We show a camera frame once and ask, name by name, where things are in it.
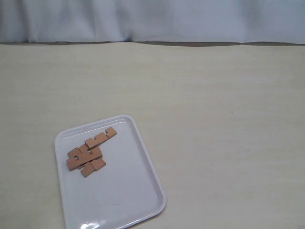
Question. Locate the notched wooden piece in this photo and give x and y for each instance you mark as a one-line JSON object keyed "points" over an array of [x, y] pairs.
{"points": [[100, 138], [87, 169], [97, 163], [78, 158]]}

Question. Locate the white plastic tray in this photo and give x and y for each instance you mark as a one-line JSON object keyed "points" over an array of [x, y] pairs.
{"points": [[126, 191]]}

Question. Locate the white backdrop curtain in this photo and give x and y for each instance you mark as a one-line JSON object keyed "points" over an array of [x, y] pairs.
{"points": [[239, 21]]}

